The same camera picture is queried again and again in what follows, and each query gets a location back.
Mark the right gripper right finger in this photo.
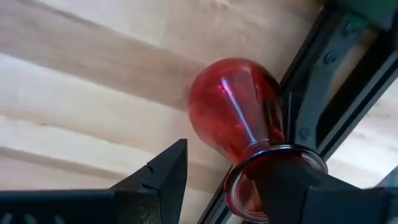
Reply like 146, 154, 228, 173
253, 160, 398, 224

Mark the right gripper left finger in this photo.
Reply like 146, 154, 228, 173
0, 139, 188, 224

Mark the red bulbous glass vase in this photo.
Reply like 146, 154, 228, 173
188, 57, 329, 223

